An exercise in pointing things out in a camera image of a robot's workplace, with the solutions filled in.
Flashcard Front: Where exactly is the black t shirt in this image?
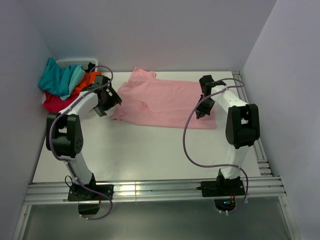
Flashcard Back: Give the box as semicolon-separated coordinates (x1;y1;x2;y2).
85;62;96;73

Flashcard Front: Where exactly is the teal t shirt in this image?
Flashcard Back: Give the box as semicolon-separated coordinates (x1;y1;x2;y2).
37;57;86;101

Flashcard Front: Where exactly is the pink t shirt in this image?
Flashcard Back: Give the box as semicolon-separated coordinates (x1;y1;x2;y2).
110;67;217;130

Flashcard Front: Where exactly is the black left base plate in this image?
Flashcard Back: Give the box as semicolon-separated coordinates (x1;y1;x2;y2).
67;184;114;202

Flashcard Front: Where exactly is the white laundry basket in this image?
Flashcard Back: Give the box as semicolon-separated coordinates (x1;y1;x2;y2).
39;57;99;106

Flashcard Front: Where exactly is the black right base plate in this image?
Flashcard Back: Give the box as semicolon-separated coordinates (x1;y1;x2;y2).
196;180;245;197

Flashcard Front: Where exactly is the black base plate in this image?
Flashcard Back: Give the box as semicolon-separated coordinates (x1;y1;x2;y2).
67;184;114;202
196;180;245;197

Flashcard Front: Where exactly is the orange t shirt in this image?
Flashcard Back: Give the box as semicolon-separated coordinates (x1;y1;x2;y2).
74;71;102;93

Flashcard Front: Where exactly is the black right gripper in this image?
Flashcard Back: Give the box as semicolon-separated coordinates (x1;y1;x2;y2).
195;94;215;120

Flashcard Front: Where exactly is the magenta t shirt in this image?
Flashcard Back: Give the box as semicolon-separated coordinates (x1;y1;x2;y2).
42;91;80;113

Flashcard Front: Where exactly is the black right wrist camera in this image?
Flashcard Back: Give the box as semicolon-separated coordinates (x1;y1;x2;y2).
199;75;215;96

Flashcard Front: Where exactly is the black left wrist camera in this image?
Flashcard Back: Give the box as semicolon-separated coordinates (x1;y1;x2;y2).
92;75;111;88

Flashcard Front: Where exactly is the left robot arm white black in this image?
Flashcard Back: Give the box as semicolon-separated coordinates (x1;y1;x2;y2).
45;75;122;200

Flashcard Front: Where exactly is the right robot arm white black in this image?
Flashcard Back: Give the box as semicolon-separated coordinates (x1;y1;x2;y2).
195;75;260;197

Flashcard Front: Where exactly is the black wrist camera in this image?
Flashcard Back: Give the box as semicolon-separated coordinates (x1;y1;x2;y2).
199;75;215;96
92;75;111;88

